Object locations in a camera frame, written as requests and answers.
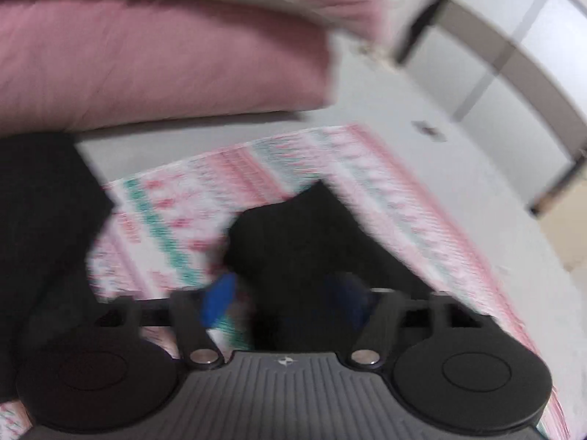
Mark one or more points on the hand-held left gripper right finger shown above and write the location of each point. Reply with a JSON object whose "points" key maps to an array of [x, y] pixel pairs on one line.
{"points": [[353, 300]]}

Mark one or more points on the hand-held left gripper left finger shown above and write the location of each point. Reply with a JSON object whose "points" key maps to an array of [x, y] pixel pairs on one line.
{"points": [[219, 300]]}

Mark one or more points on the black pants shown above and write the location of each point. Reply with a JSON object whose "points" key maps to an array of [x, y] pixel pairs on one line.
{"points": [[298, 247]]}

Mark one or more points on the pink green patterned blanket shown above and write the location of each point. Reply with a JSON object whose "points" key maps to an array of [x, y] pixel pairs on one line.
{"points": [[183, 211]]}

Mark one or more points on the pink pillow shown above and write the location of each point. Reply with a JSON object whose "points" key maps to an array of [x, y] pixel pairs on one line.
{"points": [[160, 55]]}

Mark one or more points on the white wardrobe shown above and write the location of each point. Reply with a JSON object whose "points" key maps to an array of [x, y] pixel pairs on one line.
{"points": [[513, 55]]}

